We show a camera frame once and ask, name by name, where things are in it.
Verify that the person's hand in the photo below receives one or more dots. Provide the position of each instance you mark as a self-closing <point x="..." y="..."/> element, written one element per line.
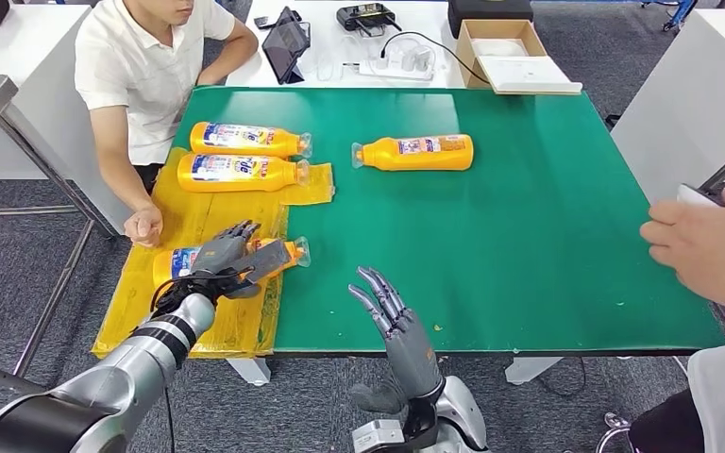
<point x="713" y="250"/>

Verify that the white charger plug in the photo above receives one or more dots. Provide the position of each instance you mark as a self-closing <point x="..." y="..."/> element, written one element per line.
<point x="403" y="62"/>
<point x="382" y="62"/>
<point x="424" y="60"/>

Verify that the blue cart frame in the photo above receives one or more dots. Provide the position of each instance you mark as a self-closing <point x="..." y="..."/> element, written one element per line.
<point x="681" y="11"/>

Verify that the white desk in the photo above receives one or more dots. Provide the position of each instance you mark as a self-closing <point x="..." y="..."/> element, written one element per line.
<point x="25" y="50"/>
<point x="681" y="106"/>

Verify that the white foam insert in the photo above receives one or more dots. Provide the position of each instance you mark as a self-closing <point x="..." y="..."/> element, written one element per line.
<point x="497" y="47"/>

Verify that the black tablet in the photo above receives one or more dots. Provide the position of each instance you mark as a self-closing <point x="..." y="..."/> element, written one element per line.
<point x="285" y="45"/>

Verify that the white power strip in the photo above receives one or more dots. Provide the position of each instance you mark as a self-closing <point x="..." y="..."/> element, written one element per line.
<point x="398" y="75"/>

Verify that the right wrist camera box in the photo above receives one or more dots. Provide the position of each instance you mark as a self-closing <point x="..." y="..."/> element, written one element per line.
<point x="375" y="437"/>

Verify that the black remote controller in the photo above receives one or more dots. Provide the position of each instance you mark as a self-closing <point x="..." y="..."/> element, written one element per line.
<point x="367" y="17"/>

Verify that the cardboard box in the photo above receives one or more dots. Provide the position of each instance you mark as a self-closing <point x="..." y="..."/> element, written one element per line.
<point x="467" y="57"/>

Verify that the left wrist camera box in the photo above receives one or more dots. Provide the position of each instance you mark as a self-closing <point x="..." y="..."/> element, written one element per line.
<point x="265" y="259"/>

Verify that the orange detergent bottle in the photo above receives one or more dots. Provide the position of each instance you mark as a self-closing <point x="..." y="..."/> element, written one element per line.
<point x="400" y="159"/>
<point x="172" y="266"/>
<point x="244" y="142"/>
<point x="237" y="175"/>

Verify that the white table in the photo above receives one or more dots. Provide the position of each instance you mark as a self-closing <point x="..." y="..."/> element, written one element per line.
<point x="322" y="19"/>

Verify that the black phone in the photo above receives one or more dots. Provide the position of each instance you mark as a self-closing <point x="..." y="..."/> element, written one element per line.
<point x="263" y="22"/>

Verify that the yellow taped cardboard sheet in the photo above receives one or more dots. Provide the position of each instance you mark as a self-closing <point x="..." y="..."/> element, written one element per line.
<point x="212" y="216"/>

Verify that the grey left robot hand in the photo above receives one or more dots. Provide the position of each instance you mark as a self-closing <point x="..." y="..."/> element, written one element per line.
<point x="219" y="253"/>

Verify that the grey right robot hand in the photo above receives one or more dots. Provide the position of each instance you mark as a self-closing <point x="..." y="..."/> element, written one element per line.
<point x="415" y="356"/>

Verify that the chrome chair base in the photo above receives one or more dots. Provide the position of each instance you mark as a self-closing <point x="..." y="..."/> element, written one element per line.
<point x="612" y="428"/>

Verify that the person's right hand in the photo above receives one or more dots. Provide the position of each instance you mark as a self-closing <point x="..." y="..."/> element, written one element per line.
<point x="145" y="226"/>

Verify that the green table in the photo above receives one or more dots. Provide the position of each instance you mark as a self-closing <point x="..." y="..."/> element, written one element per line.
<point x="525" y="219"/>

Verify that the flat white box lid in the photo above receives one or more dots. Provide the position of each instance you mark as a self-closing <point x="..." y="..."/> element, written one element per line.
<point x="531" y="75"/>

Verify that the person's left forearm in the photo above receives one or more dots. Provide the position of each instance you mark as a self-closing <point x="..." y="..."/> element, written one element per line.
<point x="237" y="53"/>

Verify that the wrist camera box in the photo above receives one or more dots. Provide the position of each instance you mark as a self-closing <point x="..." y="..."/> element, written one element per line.
<point x="265" y="259"/>
<point x="375" y="437"/>

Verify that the person's right forearm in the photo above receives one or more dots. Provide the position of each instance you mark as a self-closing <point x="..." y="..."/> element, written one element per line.
<point x="128" y="181"/>

